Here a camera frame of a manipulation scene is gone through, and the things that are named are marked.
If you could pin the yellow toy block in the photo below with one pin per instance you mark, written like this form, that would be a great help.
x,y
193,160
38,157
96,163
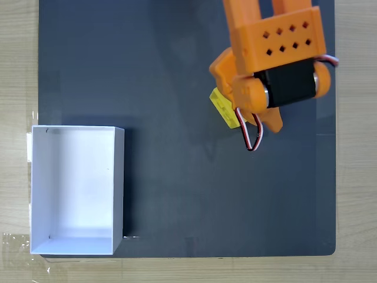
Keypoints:
x,y
224,110

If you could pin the clear adhesive tape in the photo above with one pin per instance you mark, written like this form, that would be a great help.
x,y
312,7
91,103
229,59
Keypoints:
x,y
16,247

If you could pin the dark grey textured mat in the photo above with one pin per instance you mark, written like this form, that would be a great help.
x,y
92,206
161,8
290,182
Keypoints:
x,y
176,177

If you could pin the white open cardboard box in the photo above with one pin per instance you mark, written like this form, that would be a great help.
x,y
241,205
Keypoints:
x,y
73,191

